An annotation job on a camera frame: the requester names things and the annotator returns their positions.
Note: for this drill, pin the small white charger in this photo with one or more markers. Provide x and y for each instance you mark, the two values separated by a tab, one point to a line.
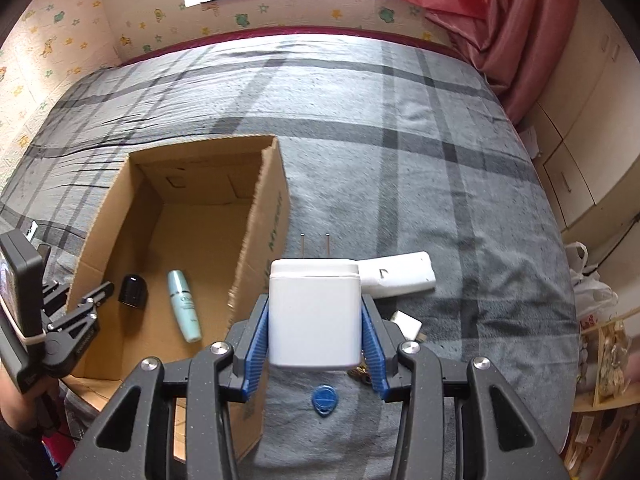
407	325

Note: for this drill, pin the blue cloth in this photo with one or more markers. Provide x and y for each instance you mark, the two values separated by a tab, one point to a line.
52	462

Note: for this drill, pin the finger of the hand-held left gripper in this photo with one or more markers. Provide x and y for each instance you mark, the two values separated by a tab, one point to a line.
80	340
87	302

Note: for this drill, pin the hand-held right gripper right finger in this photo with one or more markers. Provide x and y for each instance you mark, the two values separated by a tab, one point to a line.
374	350

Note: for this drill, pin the blue round tag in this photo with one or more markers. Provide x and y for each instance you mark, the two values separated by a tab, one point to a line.
323	400

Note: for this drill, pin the teal cosmetic bottle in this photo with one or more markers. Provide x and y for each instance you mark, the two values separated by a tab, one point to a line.
184	305

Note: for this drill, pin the pink curtain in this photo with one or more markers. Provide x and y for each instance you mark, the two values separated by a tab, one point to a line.
480	20

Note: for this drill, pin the grey plaid bed sheet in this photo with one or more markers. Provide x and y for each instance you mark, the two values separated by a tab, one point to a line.
400	160

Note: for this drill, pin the white crumpled paper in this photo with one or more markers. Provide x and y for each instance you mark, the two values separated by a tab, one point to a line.
530	140

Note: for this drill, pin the brown cardboard box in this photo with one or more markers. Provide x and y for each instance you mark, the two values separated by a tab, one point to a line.
200	230

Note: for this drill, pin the small black round jar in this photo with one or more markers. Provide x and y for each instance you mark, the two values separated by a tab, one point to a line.
133	291

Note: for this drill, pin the wooden shelf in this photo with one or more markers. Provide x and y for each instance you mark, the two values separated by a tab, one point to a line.
615	435

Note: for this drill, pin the white smartphone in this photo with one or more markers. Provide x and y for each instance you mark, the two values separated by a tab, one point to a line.
33	231

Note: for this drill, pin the red tufted cushion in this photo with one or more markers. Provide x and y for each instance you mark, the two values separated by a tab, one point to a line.
57	444

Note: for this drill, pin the clear snack bag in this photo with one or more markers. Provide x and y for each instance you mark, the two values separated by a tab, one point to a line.
614	360

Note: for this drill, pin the white remote control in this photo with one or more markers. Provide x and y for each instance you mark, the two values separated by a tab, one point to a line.
400	275

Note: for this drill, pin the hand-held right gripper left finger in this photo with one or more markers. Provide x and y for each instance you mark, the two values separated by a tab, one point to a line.
255	350

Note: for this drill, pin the white wardrobe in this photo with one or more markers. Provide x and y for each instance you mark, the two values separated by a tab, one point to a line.
590	120

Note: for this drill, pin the white plastic bag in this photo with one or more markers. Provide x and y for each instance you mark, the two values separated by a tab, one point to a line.
592	290

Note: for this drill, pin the large white charger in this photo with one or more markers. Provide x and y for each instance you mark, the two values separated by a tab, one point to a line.
315	315

